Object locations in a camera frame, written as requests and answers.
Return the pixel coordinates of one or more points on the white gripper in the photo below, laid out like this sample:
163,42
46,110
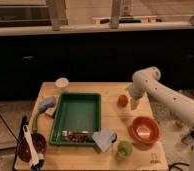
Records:
136,91

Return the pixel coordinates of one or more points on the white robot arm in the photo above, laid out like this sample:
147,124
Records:
147,81

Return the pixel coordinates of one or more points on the red apple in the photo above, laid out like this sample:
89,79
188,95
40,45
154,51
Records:
123,100

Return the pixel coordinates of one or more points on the green plastic tray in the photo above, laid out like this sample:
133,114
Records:
76,112

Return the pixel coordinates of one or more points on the light blue cloth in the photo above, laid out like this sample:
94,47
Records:
104,139

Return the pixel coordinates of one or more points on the green cup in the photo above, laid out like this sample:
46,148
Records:
124,149

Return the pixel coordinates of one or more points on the red snack packet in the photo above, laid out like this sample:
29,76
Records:
82,136

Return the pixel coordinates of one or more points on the white cup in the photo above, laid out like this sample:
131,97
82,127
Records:
62,84

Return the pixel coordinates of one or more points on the green handled utensil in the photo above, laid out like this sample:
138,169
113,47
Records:
35,122

